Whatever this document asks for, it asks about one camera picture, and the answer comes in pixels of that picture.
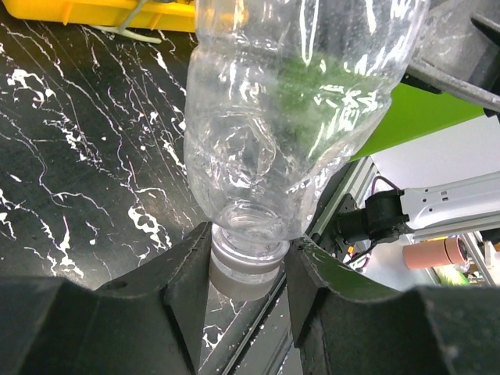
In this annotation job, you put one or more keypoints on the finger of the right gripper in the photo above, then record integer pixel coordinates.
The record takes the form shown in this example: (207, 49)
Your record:
(458, 52)

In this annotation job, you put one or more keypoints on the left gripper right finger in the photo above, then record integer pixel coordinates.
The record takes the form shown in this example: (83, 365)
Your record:
(345, 323)

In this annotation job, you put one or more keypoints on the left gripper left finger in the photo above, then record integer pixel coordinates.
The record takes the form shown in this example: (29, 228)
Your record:
(148, 321)

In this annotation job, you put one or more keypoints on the clear crushed bottle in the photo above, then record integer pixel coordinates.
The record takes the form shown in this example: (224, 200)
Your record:
(280, 95)

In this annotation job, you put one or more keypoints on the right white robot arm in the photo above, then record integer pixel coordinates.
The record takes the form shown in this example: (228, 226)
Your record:
(390, 214)

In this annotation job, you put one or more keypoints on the green plastic bin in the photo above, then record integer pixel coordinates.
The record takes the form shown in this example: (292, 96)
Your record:
(415, 113)

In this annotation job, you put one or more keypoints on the pink cylinder in background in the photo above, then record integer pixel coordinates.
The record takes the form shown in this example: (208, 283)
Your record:
(428, 254)

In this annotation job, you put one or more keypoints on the black marble mat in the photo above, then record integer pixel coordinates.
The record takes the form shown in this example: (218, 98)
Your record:
(93, 181)

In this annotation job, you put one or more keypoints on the yellow plastic tray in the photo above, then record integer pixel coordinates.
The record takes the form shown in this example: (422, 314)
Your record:
(154, 15)

